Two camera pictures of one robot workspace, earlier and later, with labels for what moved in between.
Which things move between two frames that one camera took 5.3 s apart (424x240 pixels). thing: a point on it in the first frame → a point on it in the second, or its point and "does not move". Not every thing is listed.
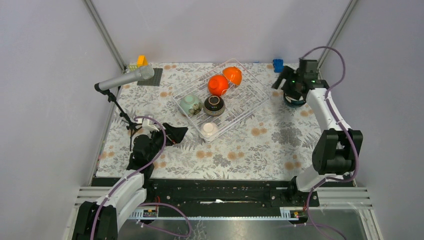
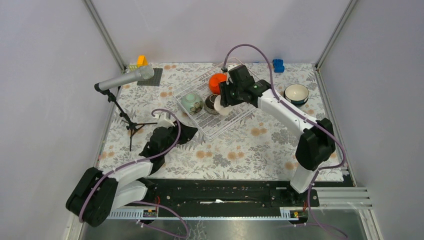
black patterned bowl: (214, 105) does not move
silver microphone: (144, 73) does not move
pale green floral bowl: (190, 105) does not move
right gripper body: (299, 79) → (230, 94)
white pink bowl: (208, 130) → (224, 111)
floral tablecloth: (210, 121) does not move
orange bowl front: (216, 84) does not move
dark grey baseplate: (154, 81) does not move
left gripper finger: (174, 135) → (186, 133)
